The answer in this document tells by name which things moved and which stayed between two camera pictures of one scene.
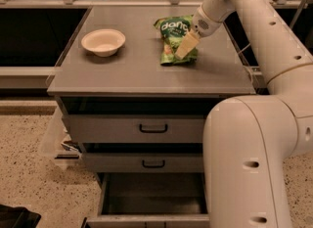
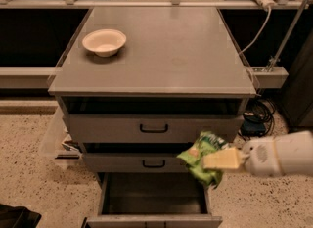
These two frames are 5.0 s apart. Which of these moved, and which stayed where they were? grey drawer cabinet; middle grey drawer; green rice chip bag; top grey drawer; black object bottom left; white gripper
Moved: white gripper; green rice chip bag
Stayed: black object bottom left; top grey drawer; grey drawer cabinet; middle grey drawer
